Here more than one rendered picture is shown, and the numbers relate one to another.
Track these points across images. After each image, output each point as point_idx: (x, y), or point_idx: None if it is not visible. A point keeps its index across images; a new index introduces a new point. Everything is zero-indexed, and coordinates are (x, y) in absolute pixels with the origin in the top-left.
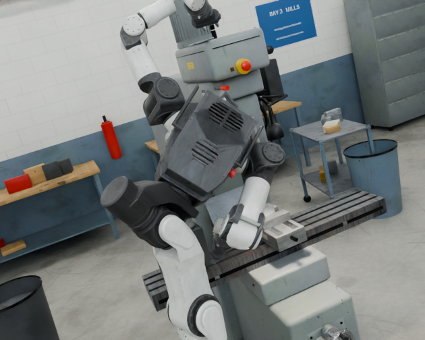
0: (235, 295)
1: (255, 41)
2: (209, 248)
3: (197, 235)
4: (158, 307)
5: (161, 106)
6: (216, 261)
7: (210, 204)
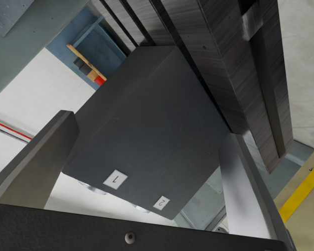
0: None
1: None
2: (106, 20)
3: (99, 169)
4: (289, 147)
5: None
6: (291, 241)
7: None
